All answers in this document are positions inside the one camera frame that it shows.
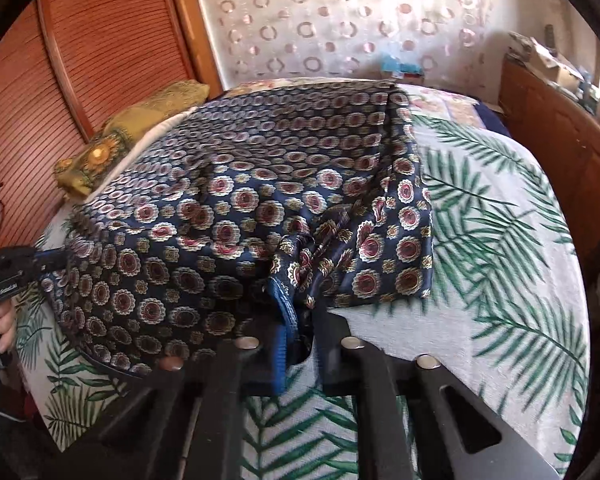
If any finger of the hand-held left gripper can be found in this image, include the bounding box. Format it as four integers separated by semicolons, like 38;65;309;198
32;249;75;275

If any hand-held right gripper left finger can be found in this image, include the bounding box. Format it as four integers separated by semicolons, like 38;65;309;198
45;282;303;480

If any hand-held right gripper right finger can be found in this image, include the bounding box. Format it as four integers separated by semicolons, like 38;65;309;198
312;306;561;480

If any navy medallion print garment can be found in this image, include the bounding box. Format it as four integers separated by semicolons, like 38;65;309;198
45;80;436;376

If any palm leaf print blanket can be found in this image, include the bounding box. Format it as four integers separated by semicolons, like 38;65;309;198
15;110;593;480

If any yellow green patterned pillow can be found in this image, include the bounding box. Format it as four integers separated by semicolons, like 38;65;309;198
54;80;211;198

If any wooden louvered wardrobe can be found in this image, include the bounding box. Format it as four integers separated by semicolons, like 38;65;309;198
0;0;223;256

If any floral print blanket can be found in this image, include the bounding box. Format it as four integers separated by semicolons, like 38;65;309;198
225;77;481;128

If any navy blue bedspread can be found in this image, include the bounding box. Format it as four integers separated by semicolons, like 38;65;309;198
475;102;512;137

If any cardboard box with blue items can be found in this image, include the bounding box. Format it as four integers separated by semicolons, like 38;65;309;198
380;52;426;86

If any wooden cabinet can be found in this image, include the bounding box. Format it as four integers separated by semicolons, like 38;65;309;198
500;55;600;271

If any sheer circle pattern curtain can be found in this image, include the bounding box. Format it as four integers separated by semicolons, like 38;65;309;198
190;0;496;88

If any open cardboard box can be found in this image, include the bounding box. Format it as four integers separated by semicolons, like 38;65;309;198
510;32;586;87

